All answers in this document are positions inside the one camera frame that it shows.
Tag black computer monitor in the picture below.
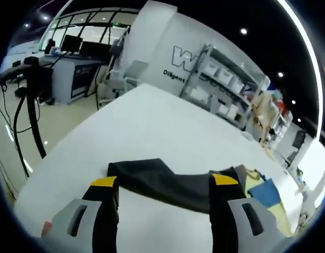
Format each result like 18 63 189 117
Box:
80 41 112 59
61 34 83 54

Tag light grey chair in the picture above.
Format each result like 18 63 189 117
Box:
124 60 149 92

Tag person's left hand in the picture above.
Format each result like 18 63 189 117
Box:
42 221 54 237

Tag row of white storage bins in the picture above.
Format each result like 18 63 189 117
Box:
190 59 247 119

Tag black monitor on stand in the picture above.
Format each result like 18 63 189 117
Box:
288 130 308 163

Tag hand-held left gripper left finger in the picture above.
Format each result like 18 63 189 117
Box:
46 176 120 253

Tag beige cloth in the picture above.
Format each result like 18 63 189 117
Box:
259 138 276 161

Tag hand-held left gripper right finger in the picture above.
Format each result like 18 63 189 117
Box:
208 173 284 253

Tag yellow-green garment with dark sleeves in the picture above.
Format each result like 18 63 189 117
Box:
107 158 294 237

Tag side desk with black legs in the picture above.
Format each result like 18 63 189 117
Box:
0 55 58 160

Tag grey counter cabinet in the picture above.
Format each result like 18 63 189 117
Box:
52 56 102 104

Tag tall white stand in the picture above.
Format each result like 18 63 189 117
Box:
95 31 128 110

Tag ceiling light strip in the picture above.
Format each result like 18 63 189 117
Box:
280 0 325 140

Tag round ceiling spotlights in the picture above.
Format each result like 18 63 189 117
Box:
24 15 302 123

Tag grey metal shelving unit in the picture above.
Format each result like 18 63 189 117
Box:
179 43 275 132

